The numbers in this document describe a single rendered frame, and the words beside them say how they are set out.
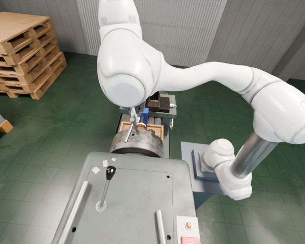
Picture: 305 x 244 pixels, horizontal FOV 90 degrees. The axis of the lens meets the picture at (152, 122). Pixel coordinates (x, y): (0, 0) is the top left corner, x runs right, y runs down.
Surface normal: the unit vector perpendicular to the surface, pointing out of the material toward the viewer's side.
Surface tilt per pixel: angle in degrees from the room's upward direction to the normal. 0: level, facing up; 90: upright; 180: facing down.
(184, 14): 90
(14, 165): 0
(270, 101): 68
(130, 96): 91
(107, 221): 0
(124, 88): 91
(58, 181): 0
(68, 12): 90
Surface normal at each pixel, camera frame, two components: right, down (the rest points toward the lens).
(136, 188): 0.09, -0.68
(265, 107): -0.96, -0.03
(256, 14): -0.07, 0.72
